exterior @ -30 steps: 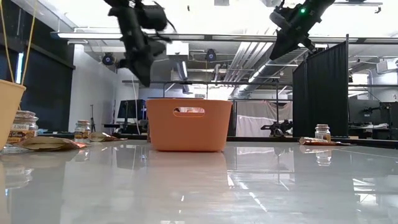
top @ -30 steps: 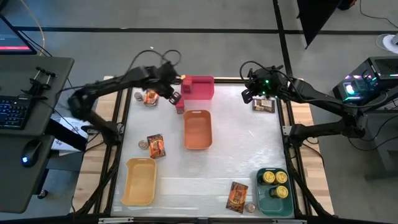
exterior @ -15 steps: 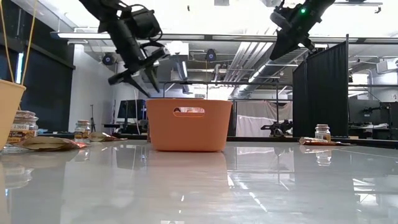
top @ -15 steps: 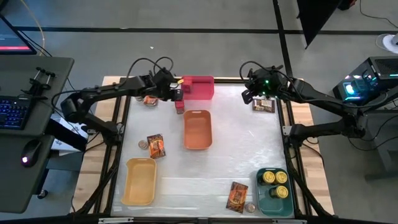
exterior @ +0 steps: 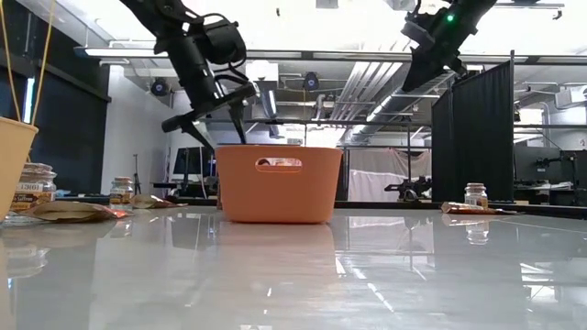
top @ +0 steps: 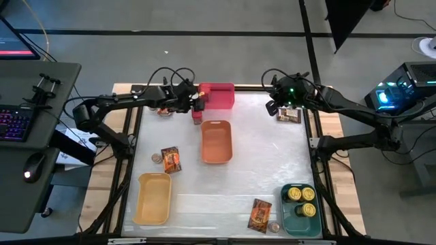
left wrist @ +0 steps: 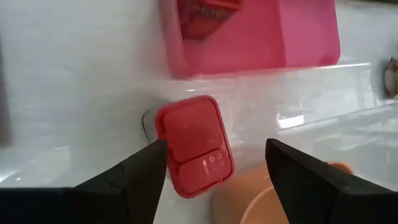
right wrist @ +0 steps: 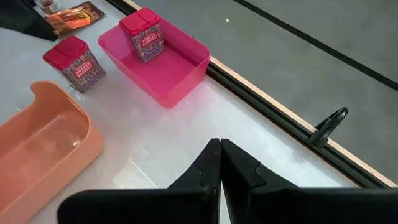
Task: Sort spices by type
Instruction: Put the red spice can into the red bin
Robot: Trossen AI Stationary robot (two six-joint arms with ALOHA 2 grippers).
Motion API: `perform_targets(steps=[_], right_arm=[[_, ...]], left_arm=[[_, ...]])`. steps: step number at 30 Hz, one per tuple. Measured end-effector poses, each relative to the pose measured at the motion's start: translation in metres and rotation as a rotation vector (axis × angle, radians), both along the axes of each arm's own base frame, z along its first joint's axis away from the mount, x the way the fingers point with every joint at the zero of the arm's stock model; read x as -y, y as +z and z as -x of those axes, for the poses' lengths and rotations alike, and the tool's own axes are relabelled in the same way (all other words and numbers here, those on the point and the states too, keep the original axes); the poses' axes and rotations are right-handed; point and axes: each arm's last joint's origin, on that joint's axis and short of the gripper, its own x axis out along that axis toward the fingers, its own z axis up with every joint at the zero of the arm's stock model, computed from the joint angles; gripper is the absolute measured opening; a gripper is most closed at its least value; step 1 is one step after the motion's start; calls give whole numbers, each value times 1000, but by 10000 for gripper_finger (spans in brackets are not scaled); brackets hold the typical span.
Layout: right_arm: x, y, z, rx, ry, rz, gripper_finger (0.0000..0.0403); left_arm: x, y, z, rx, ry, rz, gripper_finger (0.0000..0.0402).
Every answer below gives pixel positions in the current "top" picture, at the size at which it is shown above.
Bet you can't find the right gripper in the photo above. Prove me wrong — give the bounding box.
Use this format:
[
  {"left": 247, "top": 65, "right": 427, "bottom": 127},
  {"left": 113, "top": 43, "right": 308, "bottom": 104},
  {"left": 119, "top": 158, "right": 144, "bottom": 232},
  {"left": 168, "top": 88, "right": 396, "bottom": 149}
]
[{"left": 265, "top": 73, "right": 313, "bottom": 118}]

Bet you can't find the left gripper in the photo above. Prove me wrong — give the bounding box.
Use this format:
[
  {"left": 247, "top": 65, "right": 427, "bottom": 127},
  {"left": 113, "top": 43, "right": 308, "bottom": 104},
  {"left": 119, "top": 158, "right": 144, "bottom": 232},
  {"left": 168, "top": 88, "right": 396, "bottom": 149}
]
[{"left": 168, "top": 81, "right": 206, "bottom": 114}]

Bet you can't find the brown white-label spice packet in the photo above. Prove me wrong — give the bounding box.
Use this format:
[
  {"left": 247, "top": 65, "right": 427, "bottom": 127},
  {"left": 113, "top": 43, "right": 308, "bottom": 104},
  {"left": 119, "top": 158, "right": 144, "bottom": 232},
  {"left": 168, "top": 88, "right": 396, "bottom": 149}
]
[{"left": 276, "top": 107, "right": 302, "bottom": 124}]

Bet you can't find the yellow lid spice jar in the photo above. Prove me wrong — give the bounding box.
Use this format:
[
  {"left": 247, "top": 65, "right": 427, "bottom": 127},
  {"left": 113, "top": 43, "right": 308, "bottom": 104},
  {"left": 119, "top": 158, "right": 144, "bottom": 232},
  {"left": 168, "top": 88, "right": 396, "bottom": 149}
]
[
  {"left": 300, "top": 186, "right": 317, "bottom": 202},
  {"left": 294, "top": 202, "right": 317, "bottom": 218},
  {"left": 285, "top": 186, "right": 302, "bottom": 203}
]

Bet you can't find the red plastic bin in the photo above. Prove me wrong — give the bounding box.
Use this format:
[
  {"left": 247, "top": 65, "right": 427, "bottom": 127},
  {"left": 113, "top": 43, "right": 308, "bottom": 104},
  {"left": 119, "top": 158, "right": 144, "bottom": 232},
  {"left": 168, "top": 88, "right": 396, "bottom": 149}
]
[{"left": 198, "top": 82, "right": 236, "bottom": 110}]

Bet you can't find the orange plastic bin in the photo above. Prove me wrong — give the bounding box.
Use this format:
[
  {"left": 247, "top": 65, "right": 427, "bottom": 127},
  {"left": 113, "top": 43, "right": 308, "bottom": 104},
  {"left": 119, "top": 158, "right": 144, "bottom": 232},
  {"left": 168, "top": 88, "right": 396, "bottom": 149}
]
[{"left": 200, "top": 119, "right": 234, "bottom": 165}]

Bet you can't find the white glossy table sheet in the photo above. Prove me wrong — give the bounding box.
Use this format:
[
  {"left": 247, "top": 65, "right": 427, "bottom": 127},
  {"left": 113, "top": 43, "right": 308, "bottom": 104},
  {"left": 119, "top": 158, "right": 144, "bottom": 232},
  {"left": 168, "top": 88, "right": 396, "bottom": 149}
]
[{"left": 121, "top": 88, "right": 316, "bottom": 238}]

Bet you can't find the yellow plastic bin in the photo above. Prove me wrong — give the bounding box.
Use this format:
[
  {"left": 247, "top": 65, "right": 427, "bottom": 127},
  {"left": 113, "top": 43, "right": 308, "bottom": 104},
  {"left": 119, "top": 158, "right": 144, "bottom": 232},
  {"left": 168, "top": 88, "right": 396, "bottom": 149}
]
[{"left": 131, "top": 172, "right": 172, "bottom": 226}]

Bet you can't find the black lit computer tower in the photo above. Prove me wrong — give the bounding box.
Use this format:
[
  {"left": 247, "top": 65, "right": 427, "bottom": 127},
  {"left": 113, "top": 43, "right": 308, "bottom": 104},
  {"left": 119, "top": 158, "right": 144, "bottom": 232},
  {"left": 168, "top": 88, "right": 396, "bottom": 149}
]
[{"left": 363, "top": 61, "right": 436, "bottom": 119}]

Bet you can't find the teal plastic bin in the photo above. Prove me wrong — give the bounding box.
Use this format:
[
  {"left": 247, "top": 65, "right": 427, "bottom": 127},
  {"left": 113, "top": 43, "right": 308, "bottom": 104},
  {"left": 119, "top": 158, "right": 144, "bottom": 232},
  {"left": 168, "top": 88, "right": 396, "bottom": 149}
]
[{"left": 280, "top": 183, "right": 323, "bottom": 238}]

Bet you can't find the black desk foot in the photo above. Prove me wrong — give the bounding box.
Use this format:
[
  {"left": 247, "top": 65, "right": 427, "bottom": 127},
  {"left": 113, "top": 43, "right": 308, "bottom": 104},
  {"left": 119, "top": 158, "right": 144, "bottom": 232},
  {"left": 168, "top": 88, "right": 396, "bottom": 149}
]
[{"left": 50, "top": 129, "right": 97, "bottom": 167}]

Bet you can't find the white paper sheet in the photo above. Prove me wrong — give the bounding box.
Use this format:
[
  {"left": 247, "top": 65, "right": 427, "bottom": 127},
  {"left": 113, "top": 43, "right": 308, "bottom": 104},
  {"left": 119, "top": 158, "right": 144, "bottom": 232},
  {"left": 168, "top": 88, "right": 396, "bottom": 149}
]
[{"left": 54, "top": 127, "right": 100, "bottom": 172}]

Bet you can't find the white fan base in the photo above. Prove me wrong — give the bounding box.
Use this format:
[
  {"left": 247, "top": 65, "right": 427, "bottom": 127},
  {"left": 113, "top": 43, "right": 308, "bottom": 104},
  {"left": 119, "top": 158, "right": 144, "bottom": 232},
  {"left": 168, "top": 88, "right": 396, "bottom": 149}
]
[{"left": 411, "top": 35, "right": 436, "bottom": 61}]

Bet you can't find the grey equipment stand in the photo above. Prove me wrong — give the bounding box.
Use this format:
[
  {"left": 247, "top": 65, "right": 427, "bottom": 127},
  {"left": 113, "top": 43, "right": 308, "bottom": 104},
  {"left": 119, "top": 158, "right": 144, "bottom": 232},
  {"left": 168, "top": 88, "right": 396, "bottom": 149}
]
[{"left": 374, "top": 98, "right": 436, "bottom": 198}]

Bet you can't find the black computer mouse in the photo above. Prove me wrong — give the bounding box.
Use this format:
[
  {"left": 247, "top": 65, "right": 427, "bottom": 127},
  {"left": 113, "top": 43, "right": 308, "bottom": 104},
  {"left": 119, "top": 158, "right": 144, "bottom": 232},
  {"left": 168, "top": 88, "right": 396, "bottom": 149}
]
[{"left": 22, "top": 152, "right": 46, "bottom": 184}]

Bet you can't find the grey desk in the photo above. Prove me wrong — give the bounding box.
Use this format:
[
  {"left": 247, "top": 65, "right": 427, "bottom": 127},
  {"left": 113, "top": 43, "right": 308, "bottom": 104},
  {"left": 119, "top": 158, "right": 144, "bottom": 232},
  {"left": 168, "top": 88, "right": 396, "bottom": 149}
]
[{"left": 0, "top": 61, "right": 82, "bottom": 234}]

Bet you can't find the black backlit keyboard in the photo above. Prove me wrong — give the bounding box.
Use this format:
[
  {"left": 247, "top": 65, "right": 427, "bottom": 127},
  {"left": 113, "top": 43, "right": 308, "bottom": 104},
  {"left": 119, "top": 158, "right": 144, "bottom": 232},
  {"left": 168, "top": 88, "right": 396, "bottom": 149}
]
[{"left": 0, "top": 105, "right": 35, "bottom": 143}]

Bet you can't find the computer monitor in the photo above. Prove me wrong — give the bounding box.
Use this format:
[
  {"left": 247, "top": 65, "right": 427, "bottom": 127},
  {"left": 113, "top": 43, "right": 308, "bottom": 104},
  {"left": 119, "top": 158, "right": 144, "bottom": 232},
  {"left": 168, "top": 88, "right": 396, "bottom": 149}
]
[{"left": 0, "top": 16, "right": 42, "bottom": 61}]

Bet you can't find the black table frame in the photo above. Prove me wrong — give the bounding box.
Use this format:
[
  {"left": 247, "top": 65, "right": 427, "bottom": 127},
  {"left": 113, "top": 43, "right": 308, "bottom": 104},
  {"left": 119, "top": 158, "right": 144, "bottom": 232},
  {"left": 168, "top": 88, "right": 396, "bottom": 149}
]
[{"left": 81, "top": 76, "right": 365, "bottom": 239}]

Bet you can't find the silver bottom bracket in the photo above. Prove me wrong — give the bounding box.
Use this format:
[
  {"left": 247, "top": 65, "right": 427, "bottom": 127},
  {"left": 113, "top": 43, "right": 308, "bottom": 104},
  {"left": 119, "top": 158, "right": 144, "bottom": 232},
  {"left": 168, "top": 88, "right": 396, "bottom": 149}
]
[
  {"left": 298, "top": 239, "right": 337, "bottom": 245},
  {"left": 107, "top": 238, "right": 148, "bottom": 245}
]

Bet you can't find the black desk clamp mount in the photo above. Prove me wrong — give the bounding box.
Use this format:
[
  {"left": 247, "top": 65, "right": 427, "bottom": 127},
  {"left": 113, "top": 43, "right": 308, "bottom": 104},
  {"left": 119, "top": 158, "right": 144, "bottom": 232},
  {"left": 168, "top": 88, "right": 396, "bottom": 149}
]
[{"left": 22, "top": 72, "right": 63, "bottom": 110}]

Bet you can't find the yellow cable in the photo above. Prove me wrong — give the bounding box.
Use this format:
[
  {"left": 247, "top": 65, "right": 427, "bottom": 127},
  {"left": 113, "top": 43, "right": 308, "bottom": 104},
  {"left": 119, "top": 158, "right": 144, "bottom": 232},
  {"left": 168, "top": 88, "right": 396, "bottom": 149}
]
[{"left": 20, "top": 0, "right": 50, "bottom": 62}]

